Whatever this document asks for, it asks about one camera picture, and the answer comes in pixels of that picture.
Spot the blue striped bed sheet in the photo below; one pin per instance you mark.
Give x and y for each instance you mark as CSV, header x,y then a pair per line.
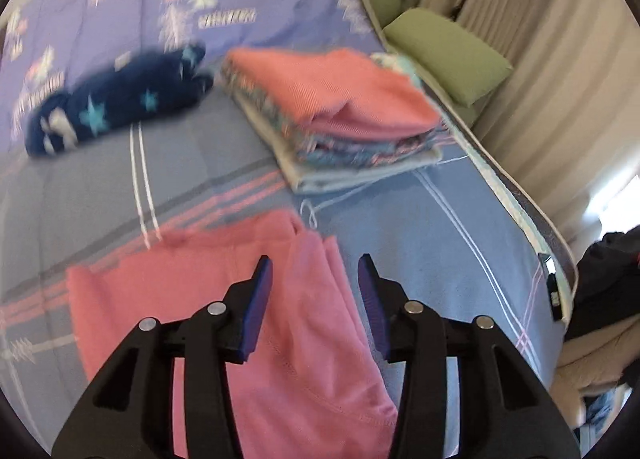
x,y
447,233

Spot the pink shirt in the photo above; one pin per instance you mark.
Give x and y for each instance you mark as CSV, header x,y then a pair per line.
x,y
275,296

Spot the near green pillow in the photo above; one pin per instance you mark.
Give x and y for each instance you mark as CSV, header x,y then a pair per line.
x,y
466,67

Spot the beige curtain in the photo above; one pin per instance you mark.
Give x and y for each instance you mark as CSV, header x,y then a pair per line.
x,y
565,124

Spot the navy star fleece garment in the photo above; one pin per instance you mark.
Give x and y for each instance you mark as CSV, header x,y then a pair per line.
x,y
150,85

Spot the purple tree print duvet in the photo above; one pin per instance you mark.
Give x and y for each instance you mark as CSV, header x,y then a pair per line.
x,y
51,44

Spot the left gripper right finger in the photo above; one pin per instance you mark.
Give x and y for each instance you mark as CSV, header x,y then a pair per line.
x,y
504,410

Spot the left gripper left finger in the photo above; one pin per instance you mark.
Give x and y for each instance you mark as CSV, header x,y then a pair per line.
x,y
126,410

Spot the black tag on mattress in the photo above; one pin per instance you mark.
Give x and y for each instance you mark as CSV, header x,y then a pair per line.
x,y
551,281

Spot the folded clothes stack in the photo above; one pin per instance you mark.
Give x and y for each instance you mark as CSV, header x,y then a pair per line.
x,y
335,120

